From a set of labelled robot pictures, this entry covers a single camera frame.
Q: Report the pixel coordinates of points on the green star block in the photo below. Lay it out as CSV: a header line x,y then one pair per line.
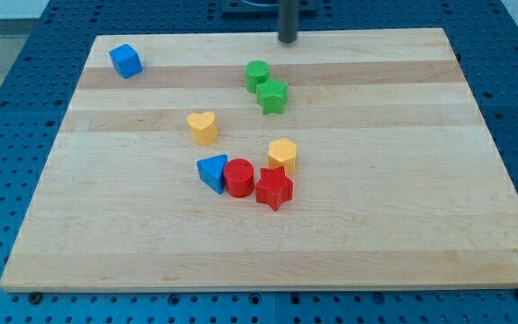
x,y
272,96

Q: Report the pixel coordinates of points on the green cylinder block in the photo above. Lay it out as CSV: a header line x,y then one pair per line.
x,y
257,72

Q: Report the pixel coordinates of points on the yellow hexagon block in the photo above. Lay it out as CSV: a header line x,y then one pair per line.
x,y
283,153

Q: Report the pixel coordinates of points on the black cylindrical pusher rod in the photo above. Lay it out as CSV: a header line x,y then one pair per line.
x,y
288,21

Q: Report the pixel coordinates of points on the blue cube block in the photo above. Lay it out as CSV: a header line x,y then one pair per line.
x,y
126,61

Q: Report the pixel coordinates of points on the red cylinder block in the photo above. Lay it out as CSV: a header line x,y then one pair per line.
x,y
239,177

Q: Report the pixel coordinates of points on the wooden board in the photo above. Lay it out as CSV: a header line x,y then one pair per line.
x,y
398,182

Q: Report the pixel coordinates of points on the blue triangle block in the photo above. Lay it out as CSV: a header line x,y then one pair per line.
x,y
210,171

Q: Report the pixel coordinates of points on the yellow heart block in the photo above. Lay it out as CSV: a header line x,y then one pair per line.
x,y
203,127

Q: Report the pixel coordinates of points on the red star block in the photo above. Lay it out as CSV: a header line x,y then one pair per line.
x,y
274,188

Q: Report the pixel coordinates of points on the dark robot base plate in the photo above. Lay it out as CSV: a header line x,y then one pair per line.
x,y
236,7

